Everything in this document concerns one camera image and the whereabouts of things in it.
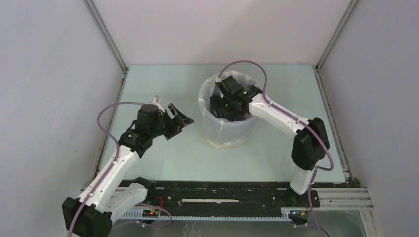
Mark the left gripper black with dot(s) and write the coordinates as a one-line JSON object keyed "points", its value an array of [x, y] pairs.
{"points": [[175, 125]]}

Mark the translucent yellowish trash bag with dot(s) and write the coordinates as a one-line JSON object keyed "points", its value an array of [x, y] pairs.
{"points": [[221, 132]]}

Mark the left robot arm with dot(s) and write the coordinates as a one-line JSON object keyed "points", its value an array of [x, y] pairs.
{"points": [[96, 209]]}

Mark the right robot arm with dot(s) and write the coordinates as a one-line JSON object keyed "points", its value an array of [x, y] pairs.
{"points": [[310, 140]]}

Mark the small electronics board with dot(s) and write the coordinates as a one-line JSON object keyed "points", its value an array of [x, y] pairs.
{"points": [[150, 213]]}

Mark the left corner metal profile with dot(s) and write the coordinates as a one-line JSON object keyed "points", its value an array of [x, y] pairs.
{"points": [[98, 19]]}

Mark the corner metal profile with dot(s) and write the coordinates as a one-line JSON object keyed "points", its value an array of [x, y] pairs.
{"points": [[98, 19], [337, 32]]}

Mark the right corner metal profile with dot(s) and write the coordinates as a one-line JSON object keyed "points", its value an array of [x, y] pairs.
{"points": [[337, 32]]}

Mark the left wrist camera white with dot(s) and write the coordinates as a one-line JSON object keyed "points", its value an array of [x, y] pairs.
{"points": [[157, 102]]}

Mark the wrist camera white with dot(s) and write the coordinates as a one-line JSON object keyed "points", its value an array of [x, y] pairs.
{"points": [[157, 102], [219, 84]]}

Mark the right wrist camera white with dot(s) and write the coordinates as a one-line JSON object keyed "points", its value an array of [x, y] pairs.
{"points": [[219, 84]]}

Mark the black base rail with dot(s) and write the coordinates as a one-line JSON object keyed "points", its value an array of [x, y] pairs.
{"points": [[237, 199]]}

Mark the white cable duct strip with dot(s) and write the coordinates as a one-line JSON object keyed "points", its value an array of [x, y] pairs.
{"points": [[287, 215]]}

